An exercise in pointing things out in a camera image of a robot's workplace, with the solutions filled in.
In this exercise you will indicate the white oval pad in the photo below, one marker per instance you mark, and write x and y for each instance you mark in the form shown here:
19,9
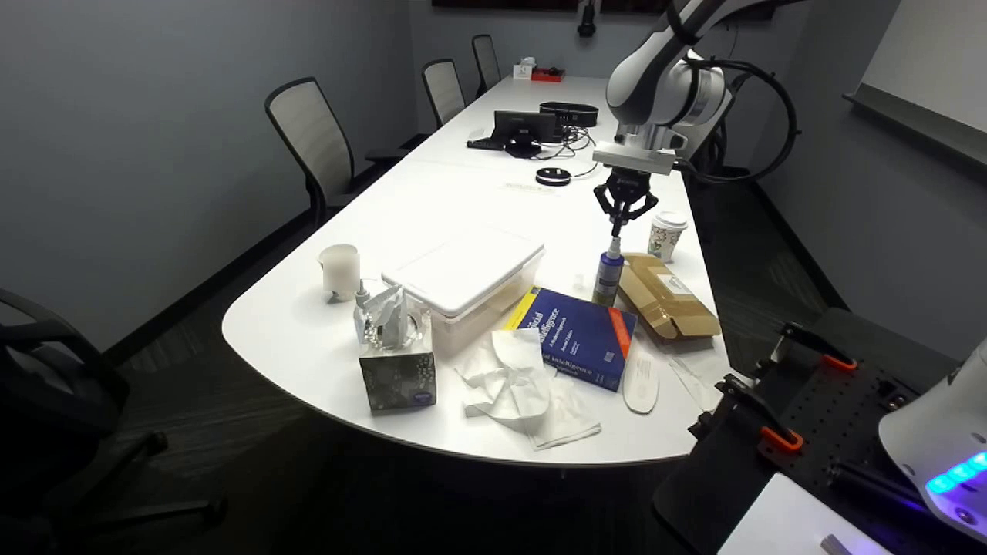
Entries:
639,382

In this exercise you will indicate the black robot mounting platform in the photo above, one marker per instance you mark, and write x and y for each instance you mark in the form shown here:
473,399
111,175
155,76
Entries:
854,420

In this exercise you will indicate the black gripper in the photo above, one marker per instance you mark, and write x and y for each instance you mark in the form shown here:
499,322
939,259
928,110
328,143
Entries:
625,185

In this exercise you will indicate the small open paper cup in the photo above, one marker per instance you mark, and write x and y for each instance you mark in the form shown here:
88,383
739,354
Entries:
341,272

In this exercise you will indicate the red box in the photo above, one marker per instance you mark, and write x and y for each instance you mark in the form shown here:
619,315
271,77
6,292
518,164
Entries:
548,76

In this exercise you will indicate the lidded paper coffee cup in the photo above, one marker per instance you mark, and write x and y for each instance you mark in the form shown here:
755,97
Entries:
666,238

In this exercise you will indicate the blue and white bottle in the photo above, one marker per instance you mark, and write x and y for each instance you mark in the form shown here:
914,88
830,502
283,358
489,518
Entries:
608,279

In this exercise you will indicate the white paper sheet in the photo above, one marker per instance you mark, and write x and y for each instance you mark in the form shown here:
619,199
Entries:
792,525

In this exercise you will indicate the small white box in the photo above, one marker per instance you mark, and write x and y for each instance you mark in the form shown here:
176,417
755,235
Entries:
522,68

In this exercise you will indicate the blue book with orange stripe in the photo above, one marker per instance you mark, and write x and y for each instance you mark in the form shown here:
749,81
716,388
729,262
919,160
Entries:
575,333

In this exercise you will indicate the white plastic container with lid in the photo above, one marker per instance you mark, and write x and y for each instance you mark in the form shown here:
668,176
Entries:
464,272

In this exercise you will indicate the round black speaker puck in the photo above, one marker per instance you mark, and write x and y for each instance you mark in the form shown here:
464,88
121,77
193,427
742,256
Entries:
554,176

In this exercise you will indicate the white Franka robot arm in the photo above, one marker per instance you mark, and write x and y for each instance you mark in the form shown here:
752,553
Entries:
657,81

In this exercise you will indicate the white device with blue light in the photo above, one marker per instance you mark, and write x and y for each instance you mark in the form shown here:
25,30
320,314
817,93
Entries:
937,442

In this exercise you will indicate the grey mesh chair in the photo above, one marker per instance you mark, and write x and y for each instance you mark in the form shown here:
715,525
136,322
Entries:
486,60
447,91
309,128

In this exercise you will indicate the black office chair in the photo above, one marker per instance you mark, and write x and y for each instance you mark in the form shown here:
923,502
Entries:
52,413

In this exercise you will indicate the crumpled white paper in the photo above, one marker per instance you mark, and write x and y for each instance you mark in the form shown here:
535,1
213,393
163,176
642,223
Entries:
512,388

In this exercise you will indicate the brown cardboard box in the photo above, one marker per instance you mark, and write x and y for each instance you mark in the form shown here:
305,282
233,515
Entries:
668,303

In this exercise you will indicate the grey tissue box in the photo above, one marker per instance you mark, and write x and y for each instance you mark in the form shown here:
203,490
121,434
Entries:
395,375

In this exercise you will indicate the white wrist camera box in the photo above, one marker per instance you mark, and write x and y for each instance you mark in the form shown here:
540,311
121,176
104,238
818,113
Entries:
638,160

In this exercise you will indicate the wall whiteboard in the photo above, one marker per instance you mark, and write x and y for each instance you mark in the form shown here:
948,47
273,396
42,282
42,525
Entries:
928,72

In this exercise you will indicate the black power adapter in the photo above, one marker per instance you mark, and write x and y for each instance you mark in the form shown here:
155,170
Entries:
568,113

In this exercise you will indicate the black conference device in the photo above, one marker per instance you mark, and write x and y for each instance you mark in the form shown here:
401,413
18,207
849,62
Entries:
512,131

